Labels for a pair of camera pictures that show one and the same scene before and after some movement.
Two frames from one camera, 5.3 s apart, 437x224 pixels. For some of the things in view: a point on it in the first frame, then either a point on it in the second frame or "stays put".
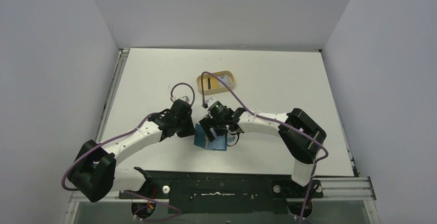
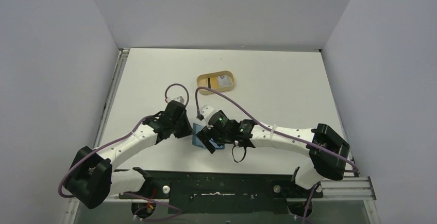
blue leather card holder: x=201 y=139 stays put
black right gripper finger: x=220 y=132 -> x=222 y=139
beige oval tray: x=211 y=85 stays put
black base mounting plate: x=223 y=192 stays put
